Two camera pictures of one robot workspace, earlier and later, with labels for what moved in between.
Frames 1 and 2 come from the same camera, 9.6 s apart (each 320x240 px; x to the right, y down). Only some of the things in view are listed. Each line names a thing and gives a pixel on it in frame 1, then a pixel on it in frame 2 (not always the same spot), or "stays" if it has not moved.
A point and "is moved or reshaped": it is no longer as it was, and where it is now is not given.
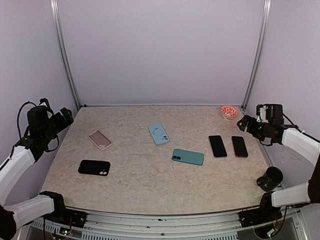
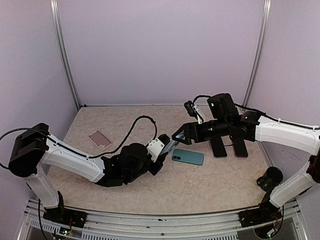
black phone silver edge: x=217 y=146 stays
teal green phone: x=188 y=157 stays
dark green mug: x=273 y=176 stays
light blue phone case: x=158 y=134 is moved or reshaped
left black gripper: x=63 y=124 → x=159 y=165
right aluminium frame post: x=258 y=58 stays
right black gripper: x=245 y=119 → x=188 y=134
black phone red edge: x=239 y=146 stays
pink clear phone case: x=100 y=140 stays
